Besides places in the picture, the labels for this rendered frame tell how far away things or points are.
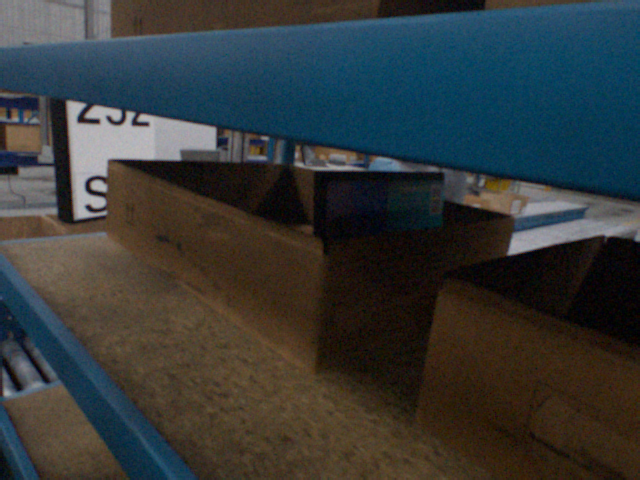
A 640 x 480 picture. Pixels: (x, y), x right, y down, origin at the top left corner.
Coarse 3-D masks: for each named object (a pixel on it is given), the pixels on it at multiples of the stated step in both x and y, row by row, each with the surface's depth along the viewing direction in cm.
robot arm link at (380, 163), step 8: (376, 160) 136; (384, 160) 133; (392, 160) 132; (376, 168) 137; (384, 168) 134; (392, 168) 131; (400, 168) 131; (408, 168) 132; (416, 168) 133; (424, 168) 134; (432, 168) 138
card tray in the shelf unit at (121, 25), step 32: (128, 0) 50; (160, 0) 45; (192, 0) 41; (224, 0) 38; (256, 0) 35; (288, 0) 33; (320, 0) 31; (352, 0) 29; (384, 0) 28; (416, 0) 30; (448, 0) 33; (480, 0) 35; (128, 32) 51; (160, 32) 46; (192, 32) 42
